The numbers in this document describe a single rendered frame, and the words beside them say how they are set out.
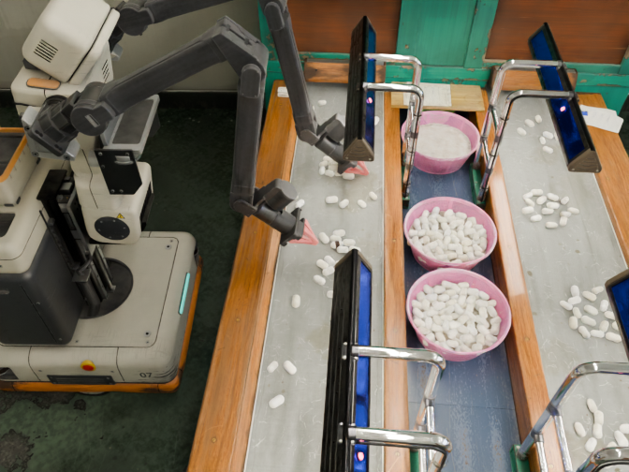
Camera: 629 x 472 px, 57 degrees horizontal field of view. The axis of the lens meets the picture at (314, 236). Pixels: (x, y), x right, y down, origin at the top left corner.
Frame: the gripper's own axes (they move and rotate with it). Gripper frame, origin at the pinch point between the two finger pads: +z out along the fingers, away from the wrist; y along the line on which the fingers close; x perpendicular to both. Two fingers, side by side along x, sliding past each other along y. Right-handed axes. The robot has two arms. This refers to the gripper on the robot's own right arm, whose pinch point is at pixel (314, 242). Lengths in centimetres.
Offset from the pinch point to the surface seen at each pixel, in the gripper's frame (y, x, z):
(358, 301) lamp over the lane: -39.6, -28.8, -9.4
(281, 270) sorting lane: -4.3, 11.8, -1.7
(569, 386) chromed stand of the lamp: -52, -50, 22
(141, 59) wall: 169, 107, -50
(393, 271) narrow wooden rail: -4.1, -10.5, 20.0
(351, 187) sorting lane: 30.7, -0.5, 11.6
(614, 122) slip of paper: 68, -62, 77
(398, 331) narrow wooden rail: -23.5, -11.0, 21.0
